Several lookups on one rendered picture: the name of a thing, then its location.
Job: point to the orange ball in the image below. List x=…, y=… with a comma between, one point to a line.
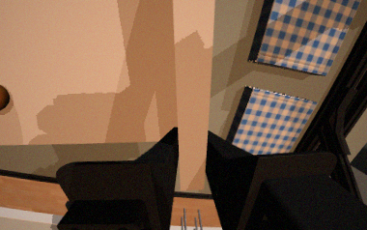
x=4, y=97

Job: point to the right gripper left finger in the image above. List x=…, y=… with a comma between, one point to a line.
x=152, y=181

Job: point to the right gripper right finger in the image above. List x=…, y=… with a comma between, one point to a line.
x=235, y=182

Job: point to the peach serving tray with black handled ends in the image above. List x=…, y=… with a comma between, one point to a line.
x=103, y=71

